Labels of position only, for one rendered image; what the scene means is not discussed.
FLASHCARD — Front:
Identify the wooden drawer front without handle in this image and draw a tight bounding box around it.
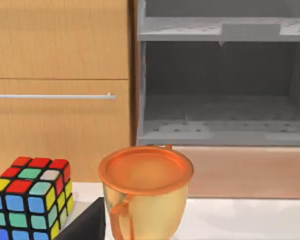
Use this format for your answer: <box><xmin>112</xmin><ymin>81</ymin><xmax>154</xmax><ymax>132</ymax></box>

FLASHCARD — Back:
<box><xmin>0</xmin><ymin>0</ymin><xmax>130</xmax><ymax>80</ymax></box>

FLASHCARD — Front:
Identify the long metal handle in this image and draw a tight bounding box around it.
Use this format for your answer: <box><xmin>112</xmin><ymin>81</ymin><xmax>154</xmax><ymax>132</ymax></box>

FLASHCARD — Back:
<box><xmin>0</xmin><ymin>92</ymin><xmax>117</xmax><ymax>101</ymax></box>

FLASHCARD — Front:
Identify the gold trophy cup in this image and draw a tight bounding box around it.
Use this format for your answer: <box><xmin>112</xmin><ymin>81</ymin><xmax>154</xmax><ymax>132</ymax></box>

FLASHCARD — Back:
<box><xmin>97</xmin><ymin>144</ymin><xmax>195</xmax><ymax>240</ymax></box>

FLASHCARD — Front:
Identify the grey pierced shelf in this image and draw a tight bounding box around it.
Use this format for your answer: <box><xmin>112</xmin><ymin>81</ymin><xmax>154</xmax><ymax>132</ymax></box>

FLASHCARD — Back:
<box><xmin>137</xmin><ymin>16</ymin><xmax>300</xmax><ymax>42</ymax></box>

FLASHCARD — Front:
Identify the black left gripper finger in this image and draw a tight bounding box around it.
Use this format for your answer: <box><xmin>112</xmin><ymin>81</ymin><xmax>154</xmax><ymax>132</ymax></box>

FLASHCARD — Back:
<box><xmin>54</xmin><ymin>196</ymin><xmax>107</xmax><ymax>240</ymax></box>

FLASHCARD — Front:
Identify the multicoloured puzzle cube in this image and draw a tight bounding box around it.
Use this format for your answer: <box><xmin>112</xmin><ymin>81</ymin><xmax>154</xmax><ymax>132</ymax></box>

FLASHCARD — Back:
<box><xmin>0</xmin><ymin>156</ymin><xmax>75</xmax><ymax>240</ymax></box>

